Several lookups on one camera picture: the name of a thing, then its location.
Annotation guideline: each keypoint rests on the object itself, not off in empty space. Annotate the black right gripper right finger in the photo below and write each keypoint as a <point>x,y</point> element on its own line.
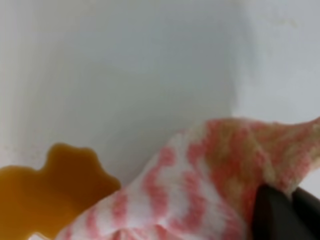
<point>307,207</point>

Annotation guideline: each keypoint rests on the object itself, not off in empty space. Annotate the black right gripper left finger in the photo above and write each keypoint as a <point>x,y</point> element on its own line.
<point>274,217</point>

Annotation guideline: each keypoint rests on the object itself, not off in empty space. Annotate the pink white checked rag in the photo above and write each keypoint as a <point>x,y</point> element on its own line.
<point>202,184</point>

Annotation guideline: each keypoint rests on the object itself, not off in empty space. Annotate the brown coffee stain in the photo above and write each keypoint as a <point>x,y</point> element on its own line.
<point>44,201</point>

